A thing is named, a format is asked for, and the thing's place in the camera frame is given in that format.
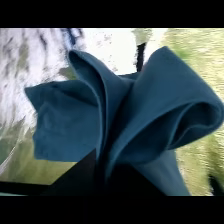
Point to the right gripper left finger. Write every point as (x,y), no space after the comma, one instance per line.
(81,178)

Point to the blue garment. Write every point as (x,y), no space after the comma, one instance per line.
(146,113)

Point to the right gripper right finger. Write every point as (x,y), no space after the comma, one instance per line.
(131,181)

